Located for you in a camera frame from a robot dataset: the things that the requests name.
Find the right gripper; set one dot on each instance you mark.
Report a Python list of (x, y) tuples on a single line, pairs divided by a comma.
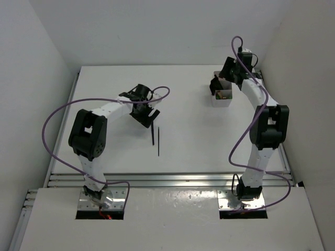
[(230, 63)]

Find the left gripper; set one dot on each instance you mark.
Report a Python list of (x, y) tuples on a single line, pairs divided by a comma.
[(146, 120)]

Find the black angled brush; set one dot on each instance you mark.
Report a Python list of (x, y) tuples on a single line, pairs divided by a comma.
[(152, 133)]

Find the thin black eyeliner pencil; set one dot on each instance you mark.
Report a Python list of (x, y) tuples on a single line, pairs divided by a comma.
[(158, 139)]

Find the black fan brush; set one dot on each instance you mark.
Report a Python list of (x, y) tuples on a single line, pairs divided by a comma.
[(215, 85)]

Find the tan cylinder stick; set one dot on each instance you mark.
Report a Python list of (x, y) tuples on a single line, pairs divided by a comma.
[(219, 93)]

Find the green tube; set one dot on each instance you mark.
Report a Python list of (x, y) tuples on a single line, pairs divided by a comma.
[(223, 98)]

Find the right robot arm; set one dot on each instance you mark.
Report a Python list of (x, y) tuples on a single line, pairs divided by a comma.
[(267, 130)]

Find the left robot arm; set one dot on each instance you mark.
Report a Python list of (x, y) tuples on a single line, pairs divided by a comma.
[(88, 136)]

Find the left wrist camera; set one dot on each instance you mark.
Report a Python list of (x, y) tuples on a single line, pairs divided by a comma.
[(154, 98)]

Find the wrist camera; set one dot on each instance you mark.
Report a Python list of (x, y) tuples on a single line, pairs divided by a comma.
[(154, 98), (244, 53)]

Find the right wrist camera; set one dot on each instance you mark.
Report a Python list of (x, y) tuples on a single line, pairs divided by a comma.
[(244, 53)]

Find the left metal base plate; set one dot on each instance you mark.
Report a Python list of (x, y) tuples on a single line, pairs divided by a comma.
[(108, 199)]

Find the metal base plate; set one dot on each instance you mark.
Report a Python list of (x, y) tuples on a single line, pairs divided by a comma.
[(108, 199), (228, 202)]

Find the aluminium rail front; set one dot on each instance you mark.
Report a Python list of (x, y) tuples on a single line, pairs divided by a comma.
[(148, 180)]

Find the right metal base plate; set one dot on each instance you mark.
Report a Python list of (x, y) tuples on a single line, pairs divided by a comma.
[(228, 202)]

